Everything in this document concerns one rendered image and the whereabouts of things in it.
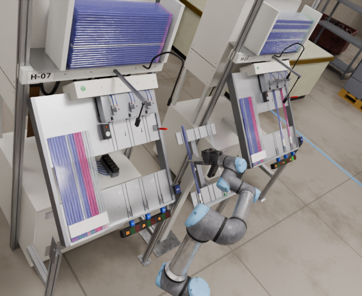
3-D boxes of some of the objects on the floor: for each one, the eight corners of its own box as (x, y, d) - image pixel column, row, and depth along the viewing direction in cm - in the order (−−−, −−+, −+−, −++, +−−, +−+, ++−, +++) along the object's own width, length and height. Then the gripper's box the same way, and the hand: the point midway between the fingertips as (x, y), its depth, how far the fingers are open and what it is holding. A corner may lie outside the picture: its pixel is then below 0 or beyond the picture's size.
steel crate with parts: (314, 36, 898) (328, 12, 859) (348, 58, 847) (365, 33, 808) (294, 36, 839) (309, 10, 799) (330, 60, 787) (348, 33, 748)
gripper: (231, 148, 197) (205, 143, 212) (209, 155, 186) (183, 150, 200) (232, 162, 200) (206, 157, 214) (210, 171, 188) (184, 164, 203)
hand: (195, 158), depth 208 cm, fingers open, 13 cm apart
